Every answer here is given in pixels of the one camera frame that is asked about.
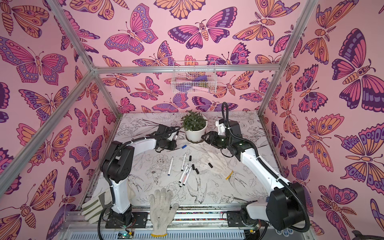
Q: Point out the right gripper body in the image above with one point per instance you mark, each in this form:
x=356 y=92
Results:
x=212 y=138

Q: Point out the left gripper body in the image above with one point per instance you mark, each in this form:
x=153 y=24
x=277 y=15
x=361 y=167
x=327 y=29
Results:
x=169 y=144

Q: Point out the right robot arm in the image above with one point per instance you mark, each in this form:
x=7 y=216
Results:
x=286 y=206

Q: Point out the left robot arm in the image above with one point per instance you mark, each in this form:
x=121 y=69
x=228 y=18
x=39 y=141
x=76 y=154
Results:
x=117 y=167

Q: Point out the white glove on table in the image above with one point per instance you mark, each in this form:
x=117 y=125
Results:
x=220 y=165

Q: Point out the white potted green plant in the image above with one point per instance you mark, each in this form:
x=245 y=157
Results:
x=194 y=124

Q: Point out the white marker cluster left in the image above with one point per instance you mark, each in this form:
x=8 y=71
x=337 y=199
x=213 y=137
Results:
x=183 y=174

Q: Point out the white marker cluster middle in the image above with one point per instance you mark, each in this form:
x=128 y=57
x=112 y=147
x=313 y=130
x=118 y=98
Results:
x=184 y=177

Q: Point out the white glove front edge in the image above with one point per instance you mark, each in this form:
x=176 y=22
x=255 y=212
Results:
x=161 y=212

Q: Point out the striped glove left edge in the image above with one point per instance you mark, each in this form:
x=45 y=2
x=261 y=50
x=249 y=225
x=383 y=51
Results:
x=92 y=209

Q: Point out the small circuit board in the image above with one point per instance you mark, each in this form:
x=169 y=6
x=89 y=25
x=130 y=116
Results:
x=125 y=235

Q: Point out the blue dotted glove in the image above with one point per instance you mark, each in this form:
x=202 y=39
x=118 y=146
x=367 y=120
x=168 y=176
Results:
x=286 y=232

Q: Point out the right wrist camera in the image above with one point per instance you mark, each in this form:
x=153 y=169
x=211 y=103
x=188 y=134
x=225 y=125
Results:
x=221 y=127

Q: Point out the white wire wall basket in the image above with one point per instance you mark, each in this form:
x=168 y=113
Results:
x=194 y=77

